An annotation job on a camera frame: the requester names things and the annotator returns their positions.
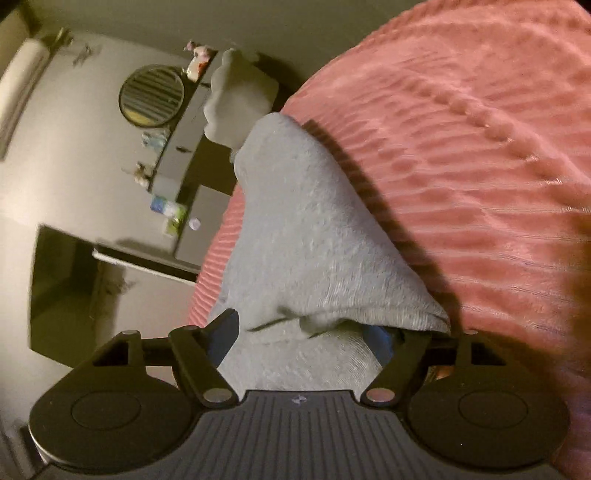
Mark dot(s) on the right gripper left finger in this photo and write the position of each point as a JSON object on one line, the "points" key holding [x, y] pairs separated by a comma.
{"points": [[179, 370]]}

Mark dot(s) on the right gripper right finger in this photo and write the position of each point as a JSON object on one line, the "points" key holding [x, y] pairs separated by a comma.
{"points": [[407, 356]]}

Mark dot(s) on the grey sweatpants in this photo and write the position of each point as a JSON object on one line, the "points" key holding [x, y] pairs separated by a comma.
{"points": [[310, 268]]}

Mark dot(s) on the black television screen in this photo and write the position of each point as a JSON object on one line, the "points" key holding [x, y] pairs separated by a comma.
{"points": [[63, 291]]}

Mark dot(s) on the pink ribbed bedspread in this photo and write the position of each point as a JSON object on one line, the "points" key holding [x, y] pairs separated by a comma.
{"points": [[464, 127]]}

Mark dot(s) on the round black mirror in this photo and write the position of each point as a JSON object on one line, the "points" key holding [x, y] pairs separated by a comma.
{"points": [[152, 96]]}

